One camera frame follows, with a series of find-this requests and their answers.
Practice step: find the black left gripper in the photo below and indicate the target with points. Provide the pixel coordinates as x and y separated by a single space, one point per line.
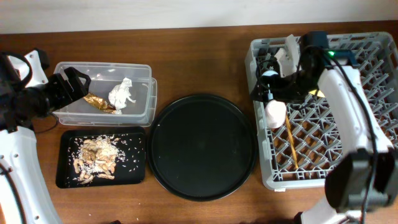
66 96

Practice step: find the pink cup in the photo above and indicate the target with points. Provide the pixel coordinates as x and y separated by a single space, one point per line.
275 112

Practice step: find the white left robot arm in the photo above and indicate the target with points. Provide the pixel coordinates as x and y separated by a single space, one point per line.
26 93

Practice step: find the yellow bowl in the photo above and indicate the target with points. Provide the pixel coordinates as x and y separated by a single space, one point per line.
316 93

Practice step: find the food scraps and shells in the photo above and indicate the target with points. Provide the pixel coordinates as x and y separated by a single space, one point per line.
107 159

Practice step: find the grey dishwasher rack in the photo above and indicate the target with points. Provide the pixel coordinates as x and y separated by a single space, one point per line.
357 73

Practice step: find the black rectangular tray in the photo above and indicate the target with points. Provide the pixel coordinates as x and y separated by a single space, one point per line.
62 159

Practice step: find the blue cup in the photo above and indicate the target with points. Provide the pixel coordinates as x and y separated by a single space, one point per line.
269 73

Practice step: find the clear plastic bin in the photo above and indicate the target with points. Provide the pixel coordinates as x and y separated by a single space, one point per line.
104 77

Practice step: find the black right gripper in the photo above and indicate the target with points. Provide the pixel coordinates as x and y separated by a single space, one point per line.
277 93

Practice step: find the wooden chopstick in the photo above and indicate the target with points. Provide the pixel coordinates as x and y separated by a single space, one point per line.
291 141

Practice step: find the gold foil wrapper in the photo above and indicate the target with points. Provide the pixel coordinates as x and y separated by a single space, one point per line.
101 104

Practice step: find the round black tray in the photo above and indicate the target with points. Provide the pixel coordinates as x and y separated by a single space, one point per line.
202 148

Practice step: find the white tissue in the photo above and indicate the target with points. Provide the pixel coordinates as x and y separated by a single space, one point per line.
120 94

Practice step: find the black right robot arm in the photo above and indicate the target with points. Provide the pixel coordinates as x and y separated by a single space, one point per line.
363 181

